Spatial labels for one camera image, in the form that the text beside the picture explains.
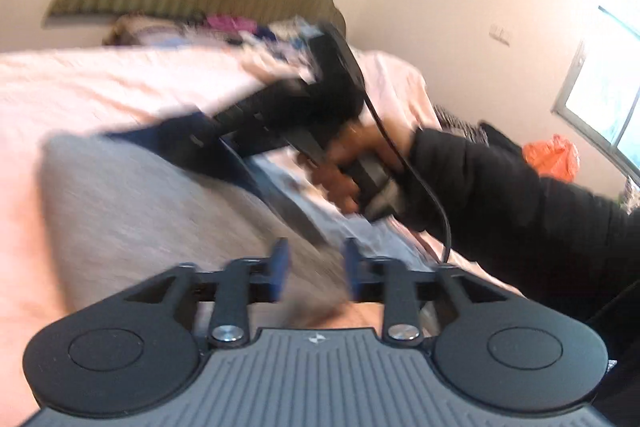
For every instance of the pink bed sheet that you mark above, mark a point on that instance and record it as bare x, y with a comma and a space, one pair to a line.
100, 82

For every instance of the person's right forearm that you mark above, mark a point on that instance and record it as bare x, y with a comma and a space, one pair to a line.
500, 207

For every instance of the pile of clothes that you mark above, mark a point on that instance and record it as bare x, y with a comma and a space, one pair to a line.
230, 24

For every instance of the white wall switch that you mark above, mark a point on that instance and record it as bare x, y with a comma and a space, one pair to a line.
500, 35

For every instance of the orange plastic bag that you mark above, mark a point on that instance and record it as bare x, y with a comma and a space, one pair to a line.
550, 157

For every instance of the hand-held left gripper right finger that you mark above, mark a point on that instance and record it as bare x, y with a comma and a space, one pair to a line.
351, 273

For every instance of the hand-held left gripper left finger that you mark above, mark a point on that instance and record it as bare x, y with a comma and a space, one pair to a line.
281, 268

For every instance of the window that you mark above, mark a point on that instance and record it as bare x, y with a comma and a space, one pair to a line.
600, 82

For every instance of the grey garment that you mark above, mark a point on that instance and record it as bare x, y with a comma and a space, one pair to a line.
150, 217

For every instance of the person's right hand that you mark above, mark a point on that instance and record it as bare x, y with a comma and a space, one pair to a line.
340, 181

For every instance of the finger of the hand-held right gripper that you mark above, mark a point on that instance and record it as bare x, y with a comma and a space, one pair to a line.
200, 142

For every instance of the zebra striped cloth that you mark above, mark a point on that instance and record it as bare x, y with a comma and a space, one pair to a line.
457, 122

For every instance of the light blue printed cloth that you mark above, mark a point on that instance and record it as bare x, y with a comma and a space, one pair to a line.
385, 242

